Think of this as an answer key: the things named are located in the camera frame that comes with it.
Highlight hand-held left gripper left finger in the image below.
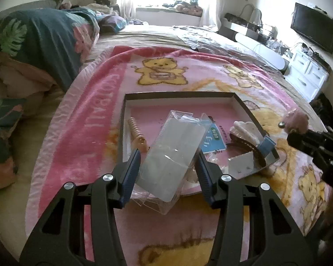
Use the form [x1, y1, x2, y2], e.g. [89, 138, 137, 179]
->
[19, 147, 142, 266]

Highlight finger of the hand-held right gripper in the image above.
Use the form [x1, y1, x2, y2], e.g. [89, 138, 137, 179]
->
[287, 130, 329, 158]

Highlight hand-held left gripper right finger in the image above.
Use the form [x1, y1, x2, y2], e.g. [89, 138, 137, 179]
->
[197, 151, 314, 266]

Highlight pink floral hair clip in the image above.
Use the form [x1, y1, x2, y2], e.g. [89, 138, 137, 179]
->
[279, 110, 308, 134]

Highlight white earring card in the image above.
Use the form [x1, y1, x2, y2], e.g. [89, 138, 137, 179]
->
[228, 152, 263, 180]

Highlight clear plastic box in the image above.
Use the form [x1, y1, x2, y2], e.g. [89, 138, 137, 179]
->
[132, 110, 211, 216]

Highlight small blue-grey box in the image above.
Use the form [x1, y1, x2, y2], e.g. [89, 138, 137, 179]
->
[258, 135, 276, 156]

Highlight shallow dark cardboard tray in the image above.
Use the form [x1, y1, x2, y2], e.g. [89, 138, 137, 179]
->
[118, 91, 279, 197]

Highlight black bag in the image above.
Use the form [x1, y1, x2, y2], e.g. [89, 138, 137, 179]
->
[309, 93, 333, 133]

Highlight blue printed card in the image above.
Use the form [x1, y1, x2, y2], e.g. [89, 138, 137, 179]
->
[200, 123, 228, 153]

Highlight brown hair clip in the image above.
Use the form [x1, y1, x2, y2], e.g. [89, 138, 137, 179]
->
[229, 134, 267, 167]

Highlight white shell claw hair clip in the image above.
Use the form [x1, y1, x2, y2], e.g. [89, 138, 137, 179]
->
[229, 120, 264, 147]

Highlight white drawer dresser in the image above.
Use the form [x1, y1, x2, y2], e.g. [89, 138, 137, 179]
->
[284, 48, 331, 102]

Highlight pink bear printed blanket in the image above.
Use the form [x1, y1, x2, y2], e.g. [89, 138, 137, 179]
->
[28, 46, 333, 266]

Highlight metal side table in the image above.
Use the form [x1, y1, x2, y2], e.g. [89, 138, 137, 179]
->
[219, 12, 278, 43]

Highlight clear plastic sheets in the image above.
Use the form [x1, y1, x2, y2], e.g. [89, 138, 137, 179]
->
[173, 25, 234, 52]

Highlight purple pillow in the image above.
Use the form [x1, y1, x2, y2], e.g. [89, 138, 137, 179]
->
[98, 14, 127, 34]

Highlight green floral quilt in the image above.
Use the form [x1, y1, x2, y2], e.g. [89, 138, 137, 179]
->
[0, 8, 100, 197]

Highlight clutter on window sill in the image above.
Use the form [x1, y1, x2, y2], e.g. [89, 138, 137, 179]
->
[162, 0, 203, 16]

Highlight peach spiral hair tie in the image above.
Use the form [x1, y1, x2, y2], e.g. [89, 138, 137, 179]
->
[128, 117, 150, 153]

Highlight black wall television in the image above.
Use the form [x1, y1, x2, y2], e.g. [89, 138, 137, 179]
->
[290, 2, 333, 54]

